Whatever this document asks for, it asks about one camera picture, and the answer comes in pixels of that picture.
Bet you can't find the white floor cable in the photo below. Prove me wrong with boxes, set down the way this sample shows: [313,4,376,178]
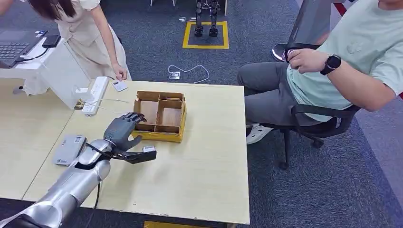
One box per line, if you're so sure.
[167,64,211,85]

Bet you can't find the black robot legs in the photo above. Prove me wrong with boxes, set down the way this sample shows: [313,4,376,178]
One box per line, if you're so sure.
[193,0,221,38]

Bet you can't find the black wrist watch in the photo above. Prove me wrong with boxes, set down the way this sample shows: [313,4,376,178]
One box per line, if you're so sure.
[319,54,343,76]

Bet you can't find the grey laptop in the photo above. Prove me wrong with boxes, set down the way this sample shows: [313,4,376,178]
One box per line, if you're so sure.
[0,29,48,68]

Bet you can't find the white power strip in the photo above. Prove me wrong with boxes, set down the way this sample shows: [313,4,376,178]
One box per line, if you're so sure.
[82,76,110,117]

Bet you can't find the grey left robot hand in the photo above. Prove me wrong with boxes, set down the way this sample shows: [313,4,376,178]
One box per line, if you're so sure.
[103,112,148,152]

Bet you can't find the white card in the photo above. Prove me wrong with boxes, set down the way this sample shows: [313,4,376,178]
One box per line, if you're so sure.
[112,81,129,93]

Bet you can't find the yellow floor tape strip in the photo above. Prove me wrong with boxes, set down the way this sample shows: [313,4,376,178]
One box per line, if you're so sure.
[143,220,204,228]

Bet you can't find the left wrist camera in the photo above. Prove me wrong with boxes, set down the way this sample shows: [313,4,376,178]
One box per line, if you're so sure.
[111,145,157,165]

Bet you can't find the yellow floor tape square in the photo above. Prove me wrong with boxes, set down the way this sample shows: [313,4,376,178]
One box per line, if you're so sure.
[182,20,230,50]

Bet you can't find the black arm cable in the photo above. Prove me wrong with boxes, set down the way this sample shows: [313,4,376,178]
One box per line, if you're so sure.
[85,142,126,209]

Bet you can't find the grey flat device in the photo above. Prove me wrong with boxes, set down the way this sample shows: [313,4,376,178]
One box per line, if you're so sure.
[52,134,87,166]

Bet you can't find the white desk partition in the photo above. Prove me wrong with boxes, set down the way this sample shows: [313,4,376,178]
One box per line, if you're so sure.
[38,39,93,110]

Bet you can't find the black laptop cable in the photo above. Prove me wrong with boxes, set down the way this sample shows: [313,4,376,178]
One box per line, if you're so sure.
[16,47,50,62]

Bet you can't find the wooden compartment box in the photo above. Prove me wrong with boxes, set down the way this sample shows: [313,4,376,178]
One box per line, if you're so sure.
[131,91,188,144]

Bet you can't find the chrome round stool base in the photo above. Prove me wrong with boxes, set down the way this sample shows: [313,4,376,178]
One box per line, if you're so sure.
[271,43,290,63]

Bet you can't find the black handheld controller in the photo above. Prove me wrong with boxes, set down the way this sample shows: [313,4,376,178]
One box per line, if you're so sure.
[284,42,321,63]

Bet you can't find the thin white cable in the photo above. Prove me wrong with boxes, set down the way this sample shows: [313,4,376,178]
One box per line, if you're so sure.
[84,98,130,114]

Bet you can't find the person's hand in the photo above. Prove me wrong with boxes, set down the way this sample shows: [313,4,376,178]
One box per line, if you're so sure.
[112,64,128,82]
[287,48,330,75]

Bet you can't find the black office chair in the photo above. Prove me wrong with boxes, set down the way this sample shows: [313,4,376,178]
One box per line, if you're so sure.
[251,104,362,171]

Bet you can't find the person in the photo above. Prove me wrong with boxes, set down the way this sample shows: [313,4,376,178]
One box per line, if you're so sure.
[237,0,403,145]
[0,0,133,96]

